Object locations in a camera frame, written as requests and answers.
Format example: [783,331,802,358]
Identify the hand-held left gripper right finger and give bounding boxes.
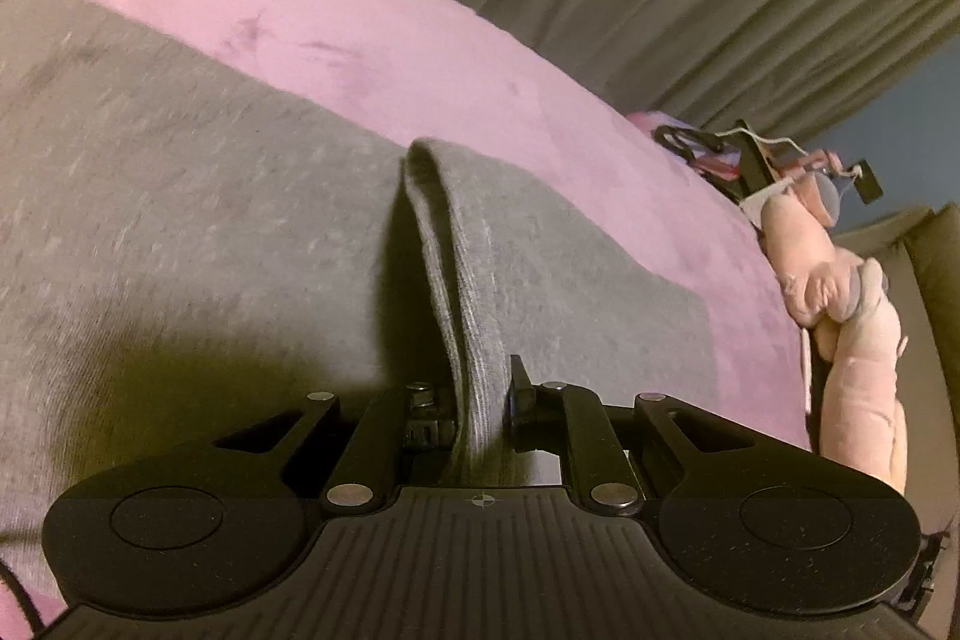
[507,353,758,515]

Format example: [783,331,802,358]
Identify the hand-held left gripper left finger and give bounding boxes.
[214,381,460,515]

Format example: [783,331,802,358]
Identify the white cable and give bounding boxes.
[731,119,863,178]

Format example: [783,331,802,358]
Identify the purple plush blanket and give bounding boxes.
[0,0,953,640]

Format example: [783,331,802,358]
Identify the black scissors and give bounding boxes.
[654,124,722,163]

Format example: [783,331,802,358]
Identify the grey sweat pants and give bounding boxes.
[0,0,721,603]

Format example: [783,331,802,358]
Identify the pink plush toy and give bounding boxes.
[761,171,912,487]

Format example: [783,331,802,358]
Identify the black cable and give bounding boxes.
[0,561,47,635]

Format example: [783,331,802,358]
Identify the black wall socket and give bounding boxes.
[851,160,883,203]

